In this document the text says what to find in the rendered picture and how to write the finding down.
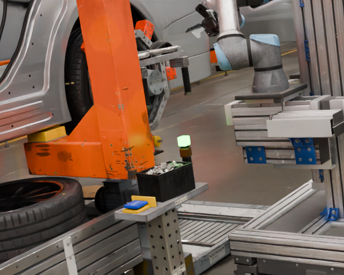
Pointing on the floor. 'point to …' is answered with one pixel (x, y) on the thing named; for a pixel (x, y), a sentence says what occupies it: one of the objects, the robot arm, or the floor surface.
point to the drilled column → (166, 244)
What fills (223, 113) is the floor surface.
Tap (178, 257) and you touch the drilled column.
